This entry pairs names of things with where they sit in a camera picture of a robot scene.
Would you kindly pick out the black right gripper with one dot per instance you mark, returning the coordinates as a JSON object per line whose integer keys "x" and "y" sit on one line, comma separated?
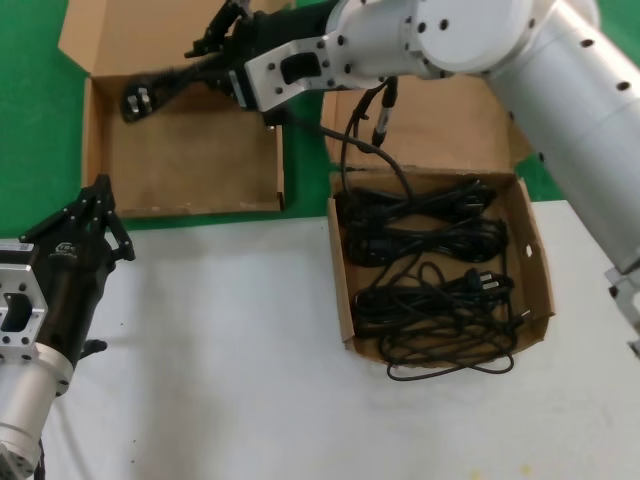
{"x": 280, "y": 30}

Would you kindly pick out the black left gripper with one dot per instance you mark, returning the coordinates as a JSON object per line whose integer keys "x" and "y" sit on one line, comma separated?
{"x": 70, "y": 285}

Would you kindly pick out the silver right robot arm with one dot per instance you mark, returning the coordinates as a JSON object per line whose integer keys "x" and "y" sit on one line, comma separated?
{"x": 550, "y": 75}

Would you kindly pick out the cardboard box with intact lid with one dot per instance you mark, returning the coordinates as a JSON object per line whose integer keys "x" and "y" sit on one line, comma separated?
{"x": 190, "y": 165}

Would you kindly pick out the cardboard box with torn lid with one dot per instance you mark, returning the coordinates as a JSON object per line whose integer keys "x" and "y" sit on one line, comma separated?
{"x": 450, "y": 130}

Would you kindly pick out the green table cloth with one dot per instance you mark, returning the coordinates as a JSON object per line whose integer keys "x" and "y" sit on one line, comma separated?
{"x": 30, "y": 125}

